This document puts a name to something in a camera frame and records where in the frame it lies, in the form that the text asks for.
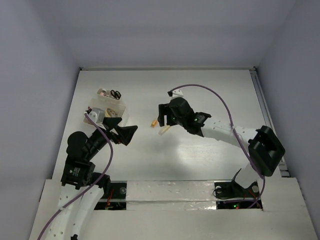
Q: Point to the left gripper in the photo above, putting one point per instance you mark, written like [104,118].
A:
[125,133]

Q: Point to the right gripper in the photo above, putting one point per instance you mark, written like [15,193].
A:
[165,109]

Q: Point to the beige masking tape roll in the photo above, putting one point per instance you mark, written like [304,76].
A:
[110,113]

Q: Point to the orange marker cap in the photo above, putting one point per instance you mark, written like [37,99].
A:
[154,123]

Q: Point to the yellow highlighter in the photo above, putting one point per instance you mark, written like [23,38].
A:
[164,129]

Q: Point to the black handled scissors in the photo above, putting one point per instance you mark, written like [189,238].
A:
[115,94]

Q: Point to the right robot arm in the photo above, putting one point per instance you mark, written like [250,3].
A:
[261,146]

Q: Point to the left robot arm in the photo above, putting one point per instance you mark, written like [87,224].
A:
[82,187]

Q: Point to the white perforated storage basket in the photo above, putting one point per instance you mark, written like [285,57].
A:
[120,108]

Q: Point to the cream divided pen holder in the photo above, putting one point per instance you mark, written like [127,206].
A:
[109,98]

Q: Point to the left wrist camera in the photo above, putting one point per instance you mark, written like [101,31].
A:
[96,115]

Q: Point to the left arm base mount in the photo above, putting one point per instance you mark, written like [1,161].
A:
[115,198]

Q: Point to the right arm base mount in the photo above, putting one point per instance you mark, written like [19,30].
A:
[231,196]

